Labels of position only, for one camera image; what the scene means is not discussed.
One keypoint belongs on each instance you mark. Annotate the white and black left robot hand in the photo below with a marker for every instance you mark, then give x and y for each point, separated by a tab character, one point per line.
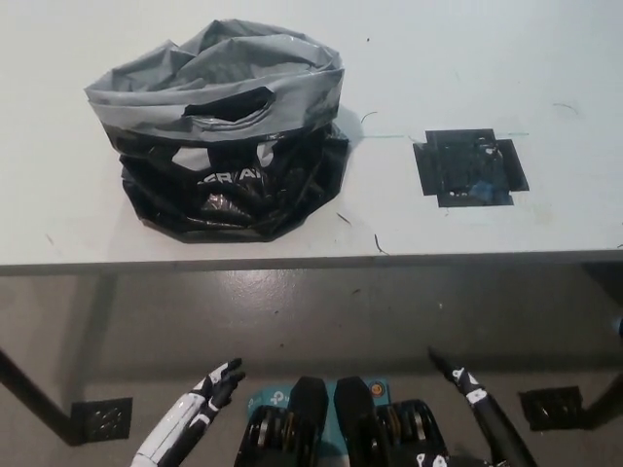
180	423

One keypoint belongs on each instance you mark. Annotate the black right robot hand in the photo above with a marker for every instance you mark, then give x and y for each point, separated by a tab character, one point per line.
496	433

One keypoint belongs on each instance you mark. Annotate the grey and black plastic bag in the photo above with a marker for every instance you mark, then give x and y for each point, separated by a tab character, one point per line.
219	87

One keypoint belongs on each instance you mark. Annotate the black table leg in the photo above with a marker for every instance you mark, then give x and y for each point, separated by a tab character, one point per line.
34	394
606	396

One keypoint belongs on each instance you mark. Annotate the short black thread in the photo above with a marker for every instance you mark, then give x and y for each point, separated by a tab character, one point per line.
378	243

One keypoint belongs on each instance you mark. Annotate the black tape patch on table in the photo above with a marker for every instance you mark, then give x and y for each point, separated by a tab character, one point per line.
462	170

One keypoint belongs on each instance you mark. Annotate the thin curved dark thread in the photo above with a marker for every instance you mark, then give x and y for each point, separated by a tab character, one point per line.
366	116
567	106

